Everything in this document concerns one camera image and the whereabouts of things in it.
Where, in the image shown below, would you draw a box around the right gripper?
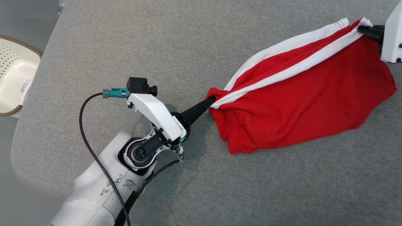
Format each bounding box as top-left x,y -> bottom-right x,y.
357,0 -> 402,64

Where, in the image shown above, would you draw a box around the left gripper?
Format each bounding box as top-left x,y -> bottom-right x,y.
127,93 -> 217,157

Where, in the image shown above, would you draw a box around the red white-striped basketball shorts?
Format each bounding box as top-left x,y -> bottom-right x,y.
206,17 -> 398,155

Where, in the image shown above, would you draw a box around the cream perforated laundry basket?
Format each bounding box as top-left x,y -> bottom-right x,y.
0,35 -> 43,117

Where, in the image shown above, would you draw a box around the left teal-plug camera cable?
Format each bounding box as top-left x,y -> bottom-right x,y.
79,88 -> 131,226

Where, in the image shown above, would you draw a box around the black sleeved left arm cable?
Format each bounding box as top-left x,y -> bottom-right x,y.
115,159 -> 181,226

